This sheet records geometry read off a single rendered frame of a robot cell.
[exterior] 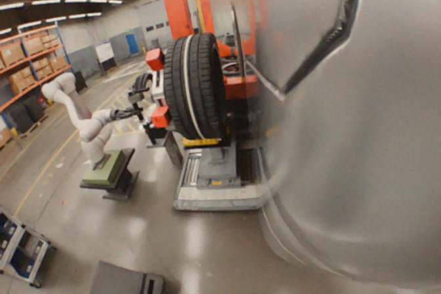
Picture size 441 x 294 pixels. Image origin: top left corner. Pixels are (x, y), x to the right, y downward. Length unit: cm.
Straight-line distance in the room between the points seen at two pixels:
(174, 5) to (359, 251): 151
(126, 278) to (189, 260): 46
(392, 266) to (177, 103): 79
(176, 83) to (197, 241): 107
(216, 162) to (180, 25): 116
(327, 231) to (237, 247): 113
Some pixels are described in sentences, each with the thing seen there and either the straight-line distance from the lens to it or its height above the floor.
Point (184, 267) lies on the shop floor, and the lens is 131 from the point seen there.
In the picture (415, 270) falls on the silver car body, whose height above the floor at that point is 112.
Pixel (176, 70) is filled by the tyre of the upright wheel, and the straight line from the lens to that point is 78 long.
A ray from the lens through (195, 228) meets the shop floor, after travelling 136.
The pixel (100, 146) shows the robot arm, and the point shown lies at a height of 54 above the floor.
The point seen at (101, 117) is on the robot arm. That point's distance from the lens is 124.
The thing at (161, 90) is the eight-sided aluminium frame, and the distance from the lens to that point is 84.
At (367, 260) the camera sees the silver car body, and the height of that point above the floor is 110.
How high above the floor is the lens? 123
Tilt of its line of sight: 36 degrees down
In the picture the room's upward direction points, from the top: 11 degrees counter-clockwise
